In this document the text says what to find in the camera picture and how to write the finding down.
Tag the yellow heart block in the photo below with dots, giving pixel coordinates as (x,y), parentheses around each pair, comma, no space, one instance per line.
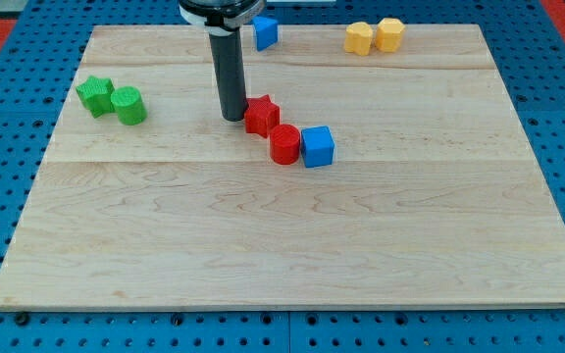
(358,38)

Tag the green star block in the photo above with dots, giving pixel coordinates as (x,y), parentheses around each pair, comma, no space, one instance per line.
(95,95)

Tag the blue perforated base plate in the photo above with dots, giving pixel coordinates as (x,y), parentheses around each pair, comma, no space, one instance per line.
(38,63)

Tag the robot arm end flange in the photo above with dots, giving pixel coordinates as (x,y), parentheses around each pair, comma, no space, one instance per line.
(220,17)

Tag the green cylinder block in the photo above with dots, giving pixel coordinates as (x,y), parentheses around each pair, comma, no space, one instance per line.
(128,105)

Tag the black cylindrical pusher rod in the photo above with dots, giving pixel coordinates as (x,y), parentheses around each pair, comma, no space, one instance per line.
(229,70)

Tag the wooden board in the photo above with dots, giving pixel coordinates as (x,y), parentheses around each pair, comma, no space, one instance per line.
(434,201)

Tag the yellow hexagon block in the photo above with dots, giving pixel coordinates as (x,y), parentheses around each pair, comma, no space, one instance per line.
(389,34)

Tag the red star block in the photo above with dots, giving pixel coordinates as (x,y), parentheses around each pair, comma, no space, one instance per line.
(261,116)

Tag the blue triangle block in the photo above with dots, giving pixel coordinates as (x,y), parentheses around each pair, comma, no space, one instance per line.
(266,32)

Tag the red cylinder block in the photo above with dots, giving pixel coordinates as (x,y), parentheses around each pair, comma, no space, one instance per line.
(284,144)

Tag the blue cube block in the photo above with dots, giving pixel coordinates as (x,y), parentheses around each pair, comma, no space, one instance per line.
(317,146)

